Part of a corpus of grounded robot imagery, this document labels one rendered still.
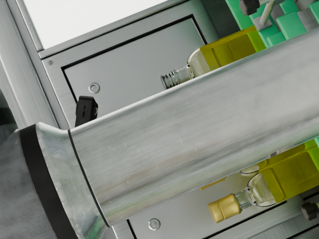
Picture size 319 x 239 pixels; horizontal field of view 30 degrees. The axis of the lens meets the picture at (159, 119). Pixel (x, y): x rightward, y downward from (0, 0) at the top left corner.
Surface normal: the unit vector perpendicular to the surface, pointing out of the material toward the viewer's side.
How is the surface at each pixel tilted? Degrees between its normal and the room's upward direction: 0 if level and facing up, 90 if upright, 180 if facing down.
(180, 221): 90
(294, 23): 90
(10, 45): 90
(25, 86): 90
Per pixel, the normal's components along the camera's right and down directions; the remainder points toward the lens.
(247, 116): 0.11, 0.03
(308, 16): 0.02, -0.25
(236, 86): -0.11, -0.47
